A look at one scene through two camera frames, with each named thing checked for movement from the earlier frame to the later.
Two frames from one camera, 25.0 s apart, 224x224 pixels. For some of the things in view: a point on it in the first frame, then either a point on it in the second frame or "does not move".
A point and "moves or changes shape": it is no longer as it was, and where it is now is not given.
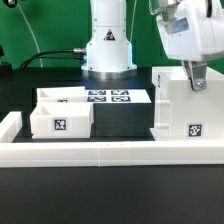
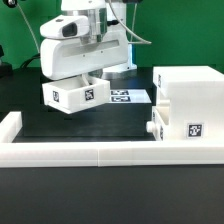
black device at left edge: (6, 70) does not move
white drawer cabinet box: (183, 114) does not move
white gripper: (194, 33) → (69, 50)
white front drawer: (62, 120) → (157, 125)
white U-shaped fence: (18, 153) does not move
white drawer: (75, 94) moves or changes shape
